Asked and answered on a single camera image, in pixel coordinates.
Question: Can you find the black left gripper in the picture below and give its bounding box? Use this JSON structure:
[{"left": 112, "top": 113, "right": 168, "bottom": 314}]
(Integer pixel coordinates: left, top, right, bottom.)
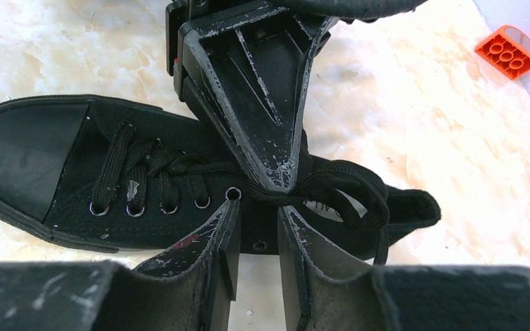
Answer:
[{"left": 166, "top": 0, "right": 426, "bottom": 192}]

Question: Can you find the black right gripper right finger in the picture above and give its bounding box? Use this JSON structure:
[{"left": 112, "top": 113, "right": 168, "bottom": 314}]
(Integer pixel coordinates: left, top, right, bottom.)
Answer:
[{"left": 277, "top": 207, "right": 384, "bottom": 330}]

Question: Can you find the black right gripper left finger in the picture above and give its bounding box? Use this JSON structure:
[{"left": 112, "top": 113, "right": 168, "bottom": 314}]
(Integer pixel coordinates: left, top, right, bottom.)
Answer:
[{"left": 135, "top": 199, "right": 242, "bottom": 331}]

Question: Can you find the black shoelace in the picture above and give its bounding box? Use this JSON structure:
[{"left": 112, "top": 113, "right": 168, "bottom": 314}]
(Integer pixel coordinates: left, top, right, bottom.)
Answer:
[{"left": 89, "top": 122, "right": 390, "bottom": 265}]

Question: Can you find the black canvas sneaker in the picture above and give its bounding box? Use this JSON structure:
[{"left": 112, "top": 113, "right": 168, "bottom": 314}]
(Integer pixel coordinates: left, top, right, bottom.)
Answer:
[{"left": 0, "top": 94, "right": 441, "bottom": 259}]

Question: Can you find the orange toy brick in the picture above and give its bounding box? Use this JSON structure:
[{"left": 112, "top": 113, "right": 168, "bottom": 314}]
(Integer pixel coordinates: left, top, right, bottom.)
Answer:
[{"left": 474, "top": 25, "right": 530, "bottom": 80}]

